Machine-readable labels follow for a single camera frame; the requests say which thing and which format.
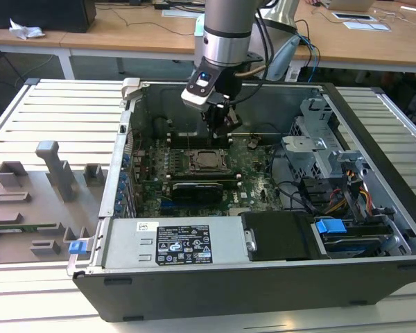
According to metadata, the metal disk bay cage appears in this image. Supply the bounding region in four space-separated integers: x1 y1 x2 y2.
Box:
279 97 344 181

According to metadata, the white paper sheet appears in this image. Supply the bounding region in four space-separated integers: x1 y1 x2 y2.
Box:
343 20 392 33

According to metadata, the white tablet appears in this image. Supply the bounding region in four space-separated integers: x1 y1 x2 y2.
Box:
332 11 374 21

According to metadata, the wooden desk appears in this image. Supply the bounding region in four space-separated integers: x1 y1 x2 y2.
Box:
293 0 416 74
0 0 207 80

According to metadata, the black plastic shroud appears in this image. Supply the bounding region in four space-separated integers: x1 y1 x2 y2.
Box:
241 212 330 263

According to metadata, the crumpled white paper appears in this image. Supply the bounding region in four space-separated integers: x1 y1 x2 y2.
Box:
8 17 46 40

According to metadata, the silver power supply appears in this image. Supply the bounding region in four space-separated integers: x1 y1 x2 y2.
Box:
100 217 250 270

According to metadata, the silver laptop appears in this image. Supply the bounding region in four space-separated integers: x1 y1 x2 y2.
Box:
322 0 377 10

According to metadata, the silver CPU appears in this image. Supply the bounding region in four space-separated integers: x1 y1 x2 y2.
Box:
196 153 221 169

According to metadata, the silver shroud latch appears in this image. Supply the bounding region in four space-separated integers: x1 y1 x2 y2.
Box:
243 228 257 252

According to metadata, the black PC case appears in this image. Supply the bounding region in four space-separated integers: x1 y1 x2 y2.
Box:
66 78 416 323

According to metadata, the green motherboard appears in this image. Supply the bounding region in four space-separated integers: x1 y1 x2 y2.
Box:
130 135 287 219

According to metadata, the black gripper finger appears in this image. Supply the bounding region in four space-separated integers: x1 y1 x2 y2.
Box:
207 103 226 139
221 105 244 138

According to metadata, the yellow and red wire bundle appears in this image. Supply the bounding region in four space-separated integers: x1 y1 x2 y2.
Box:
324 168 374 214

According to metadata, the metal socket cover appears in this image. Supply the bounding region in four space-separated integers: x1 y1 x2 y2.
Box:
188 148 231 174

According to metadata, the black computer tower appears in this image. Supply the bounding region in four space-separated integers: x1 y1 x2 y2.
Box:
0 0 97 34

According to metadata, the pale blue teach pendant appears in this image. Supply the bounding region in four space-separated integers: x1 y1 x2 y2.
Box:
265 34 302 80

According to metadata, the hard disk in blue carrier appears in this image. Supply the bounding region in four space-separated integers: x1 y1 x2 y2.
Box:
315 218 395 259

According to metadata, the black cable bundle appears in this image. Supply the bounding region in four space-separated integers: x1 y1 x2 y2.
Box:
268 145 337 214

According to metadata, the black graphics card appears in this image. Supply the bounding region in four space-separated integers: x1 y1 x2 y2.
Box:
172 181 225 205

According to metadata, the grey parts rack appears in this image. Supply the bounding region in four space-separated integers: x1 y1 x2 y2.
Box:
0 140 108 266

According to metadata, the green RAM stick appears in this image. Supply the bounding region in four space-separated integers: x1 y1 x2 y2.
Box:
0 223 58 234

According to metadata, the grey case latch handle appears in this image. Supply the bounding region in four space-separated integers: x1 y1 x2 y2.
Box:
120 77 150 107

